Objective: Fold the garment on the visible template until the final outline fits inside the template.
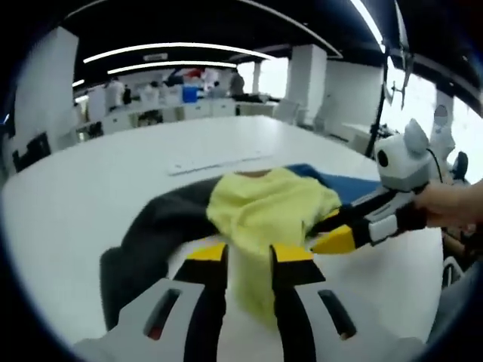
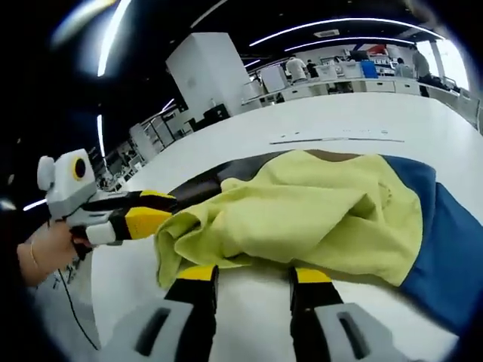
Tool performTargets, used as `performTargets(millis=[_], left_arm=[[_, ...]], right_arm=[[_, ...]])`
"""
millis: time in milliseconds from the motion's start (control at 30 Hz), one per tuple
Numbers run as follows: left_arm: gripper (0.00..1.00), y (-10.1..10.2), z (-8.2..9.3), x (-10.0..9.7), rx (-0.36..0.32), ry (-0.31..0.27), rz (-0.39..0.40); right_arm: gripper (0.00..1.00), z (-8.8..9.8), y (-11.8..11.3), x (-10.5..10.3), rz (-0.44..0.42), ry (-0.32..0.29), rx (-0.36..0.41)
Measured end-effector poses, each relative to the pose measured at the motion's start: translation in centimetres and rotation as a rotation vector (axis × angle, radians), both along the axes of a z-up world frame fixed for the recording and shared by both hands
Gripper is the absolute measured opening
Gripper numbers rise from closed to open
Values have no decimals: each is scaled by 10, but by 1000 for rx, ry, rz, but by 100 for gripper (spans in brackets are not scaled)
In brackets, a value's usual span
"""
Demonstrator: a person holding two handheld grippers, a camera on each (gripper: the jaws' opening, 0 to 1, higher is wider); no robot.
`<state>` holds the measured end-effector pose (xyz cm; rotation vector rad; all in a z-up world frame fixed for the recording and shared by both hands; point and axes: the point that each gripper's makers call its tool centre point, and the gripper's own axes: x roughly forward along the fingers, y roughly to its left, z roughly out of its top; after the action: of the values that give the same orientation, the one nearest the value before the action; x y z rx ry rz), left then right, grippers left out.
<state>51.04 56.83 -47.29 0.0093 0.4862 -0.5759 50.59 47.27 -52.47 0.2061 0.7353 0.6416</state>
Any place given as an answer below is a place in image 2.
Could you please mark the white box appliance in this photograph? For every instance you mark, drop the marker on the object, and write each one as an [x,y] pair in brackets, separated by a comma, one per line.
[272,80]

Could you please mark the ceiling air vent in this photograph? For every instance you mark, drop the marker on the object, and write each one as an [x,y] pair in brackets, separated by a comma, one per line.
[326,33]

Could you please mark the yellow blue black garment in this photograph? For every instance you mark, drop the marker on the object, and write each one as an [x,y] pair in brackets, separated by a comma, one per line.
[320,211]

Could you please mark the long curved ceiling light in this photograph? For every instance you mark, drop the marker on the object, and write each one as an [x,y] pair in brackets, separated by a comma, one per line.
[339,21]

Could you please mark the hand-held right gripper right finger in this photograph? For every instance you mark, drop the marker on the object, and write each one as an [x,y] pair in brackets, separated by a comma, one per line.
[320,320]

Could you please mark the person's left hand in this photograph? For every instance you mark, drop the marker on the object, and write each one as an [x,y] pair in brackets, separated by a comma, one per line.
[56,249]

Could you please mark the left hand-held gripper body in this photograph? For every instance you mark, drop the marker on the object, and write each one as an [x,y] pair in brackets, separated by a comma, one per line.
[69,184]

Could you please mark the blue storage bin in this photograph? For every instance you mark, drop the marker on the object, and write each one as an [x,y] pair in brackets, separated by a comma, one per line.
[369,69]

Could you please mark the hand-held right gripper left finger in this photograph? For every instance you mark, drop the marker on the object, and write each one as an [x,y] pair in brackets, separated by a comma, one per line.
[188,316]

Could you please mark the black cabinet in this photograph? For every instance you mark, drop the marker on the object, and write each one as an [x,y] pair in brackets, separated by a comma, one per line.
[216,114]

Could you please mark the white counter cabinets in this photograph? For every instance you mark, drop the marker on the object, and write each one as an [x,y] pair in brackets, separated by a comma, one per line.
[339,88]

